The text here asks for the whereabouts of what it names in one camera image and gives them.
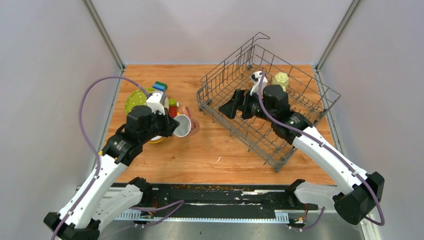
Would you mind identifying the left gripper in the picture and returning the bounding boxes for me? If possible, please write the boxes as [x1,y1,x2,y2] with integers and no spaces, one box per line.
[140,106,180,143]

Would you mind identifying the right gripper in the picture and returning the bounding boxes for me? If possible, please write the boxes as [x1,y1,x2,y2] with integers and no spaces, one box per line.
[219,88,276,123]

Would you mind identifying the grey wire dish rack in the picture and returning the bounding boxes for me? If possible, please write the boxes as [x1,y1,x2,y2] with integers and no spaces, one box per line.
[196,32,340,172]

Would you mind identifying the pale yellow mug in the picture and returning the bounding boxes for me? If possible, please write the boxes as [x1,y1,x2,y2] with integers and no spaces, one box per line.
[272,71,289,92]

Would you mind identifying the white bowl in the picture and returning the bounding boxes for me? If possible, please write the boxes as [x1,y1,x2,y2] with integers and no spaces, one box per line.
[149,135,165,143]

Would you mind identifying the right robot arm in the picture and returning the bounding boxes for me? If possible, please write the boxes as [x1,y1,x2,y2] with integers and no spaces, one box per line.
[218,85,386,226]

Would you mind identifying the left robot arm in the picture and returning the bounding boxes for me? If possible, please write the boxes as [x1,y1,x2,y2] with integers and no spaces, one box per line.
[43,105,180,240]

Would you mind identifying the red green toy bricks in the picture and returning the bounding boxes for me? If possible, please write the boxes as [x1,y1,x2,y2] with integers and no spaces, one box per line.
[168,98,180,118]

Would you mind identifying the yellow bowl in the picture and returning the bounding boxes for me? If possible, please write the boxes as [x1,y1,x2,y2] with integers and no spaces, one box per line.
[148,135,165,144]

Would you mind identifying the green blue toy block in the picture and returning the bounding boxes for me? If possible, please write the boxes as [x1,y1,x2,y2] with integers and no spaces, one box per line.
[152,81,168,92]

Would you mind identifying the green polka dot plate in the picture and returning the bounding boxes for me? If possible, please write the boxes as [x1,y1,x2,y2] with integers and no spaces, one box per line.
[124,89,148,116]

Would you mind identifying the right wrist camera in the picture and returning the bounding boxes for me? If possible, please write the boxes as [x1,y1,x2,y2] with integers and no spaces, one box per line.
[249,71,268,96]

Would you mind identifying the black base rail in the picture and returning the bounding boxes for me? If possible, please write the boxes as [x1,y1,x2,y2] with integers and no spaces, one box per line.
[118,183,319,224]

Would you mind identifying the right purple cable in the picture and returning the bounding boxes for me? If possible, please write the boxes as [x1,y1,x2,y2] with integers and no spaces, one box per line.
[257,73,386,227]

